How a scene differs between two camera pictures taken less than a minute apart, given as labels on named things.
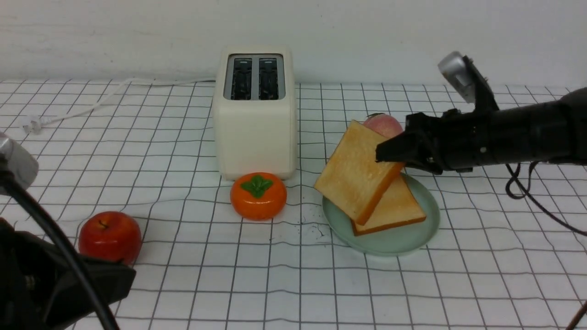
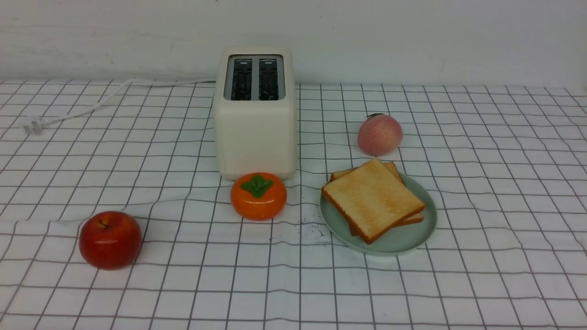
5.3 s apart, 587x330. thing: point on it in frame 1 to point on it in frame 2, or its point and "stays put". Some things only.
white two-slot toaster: x=255 y=111 stays put
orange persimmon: x=258 y=196 stays put
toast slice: x=398 y=206 to x=417 y=217
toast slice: x=351 y=180 to x=373 y=199
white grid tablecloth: x=510 y=252 stays put
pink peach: x=384 y=124 stays put
